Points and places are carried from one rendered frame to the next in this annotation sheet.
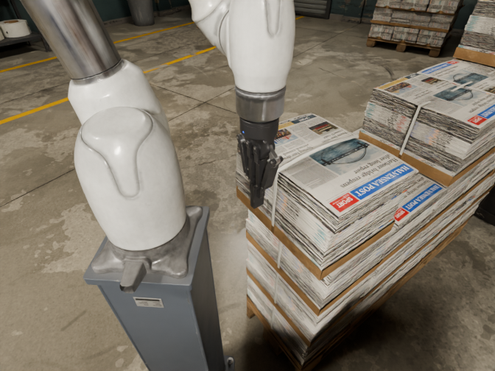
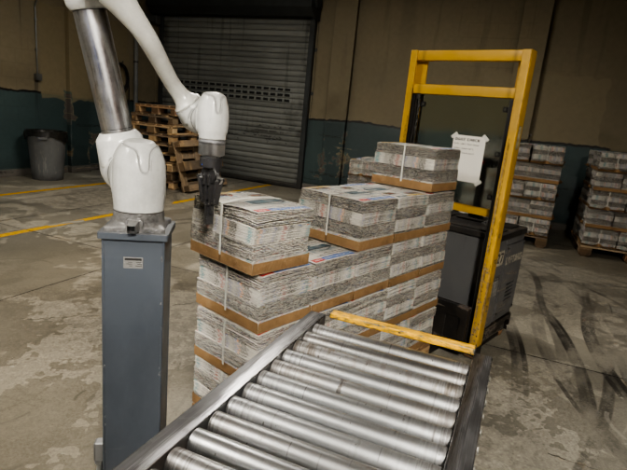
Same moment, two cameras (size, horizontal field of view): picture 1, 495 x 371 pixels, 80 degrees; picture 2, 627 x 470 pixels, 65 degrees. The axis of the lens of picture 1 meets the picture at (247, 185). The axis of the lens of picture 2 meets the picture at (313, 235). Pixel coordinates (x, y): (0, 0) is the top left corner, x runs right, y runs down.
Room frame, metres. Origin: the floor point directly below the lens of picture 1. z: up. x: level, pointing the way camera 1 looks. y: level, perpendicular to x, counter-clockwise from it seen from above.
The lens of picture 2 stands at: (-1.24, 0.03, 1.40)
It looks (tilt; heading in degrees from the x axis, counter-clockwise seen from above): 14 degrees down; 346
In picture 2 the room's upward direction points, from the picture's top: 6 degrees clockwise
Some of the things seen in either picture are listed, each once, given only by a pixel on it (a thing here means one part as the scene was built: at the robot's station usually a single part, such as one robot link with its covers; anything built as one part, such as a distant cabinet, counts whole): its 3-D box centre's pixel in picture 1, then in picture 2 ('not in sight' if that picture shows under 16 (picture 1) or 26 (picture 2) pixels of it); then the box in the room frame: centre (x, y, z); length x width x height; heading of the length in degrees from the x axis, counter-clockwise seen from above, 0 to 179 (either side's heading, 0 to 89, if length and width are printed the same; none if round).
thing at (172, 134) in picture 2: not in sight; (174, 145); (7.66, 0.38, 0.65); 1.33 x 0.94 x 1.30; 148
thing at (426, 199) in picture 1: (369, 233); (317, 324); (0.91, -0.57, 0.42); 1.17 x 0.39 x 0.83; 126
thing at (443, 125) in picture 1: (429, 124); (346, 215); (0.99, -0.68, 0.95); 0.38 x 0.29 x 0.23; 36
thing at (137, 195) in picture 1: (132, 172); (138, 173); (0.41, 0.20, 1.17); 0.18 x 0.16 x 0.22; 18
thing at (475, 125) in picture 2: not in sight; (455, 148); (1.60, -1.53, 1.27); 0.57 x 0.01 x 0.65; 36
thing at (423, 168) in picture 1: (420, 144); (344, 233); (0.99, -0.68, 0.86); 0.38 x 0.29 x 0.04; 36
